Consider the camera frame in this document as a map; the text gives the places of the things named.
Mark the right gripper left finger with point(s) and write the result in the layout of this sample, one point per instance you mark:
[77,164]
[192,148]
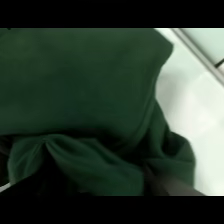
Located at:
[40,189]

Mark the green shirt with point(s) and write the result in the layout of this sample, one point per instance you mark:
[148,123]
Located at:
[83,83]

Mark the silver frame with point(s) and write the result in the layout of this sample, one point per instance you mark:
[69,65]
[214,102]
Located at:
[200,58]

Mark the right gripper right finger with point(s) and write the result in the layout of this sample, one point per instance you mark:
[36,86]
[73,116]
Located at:
[170,188]

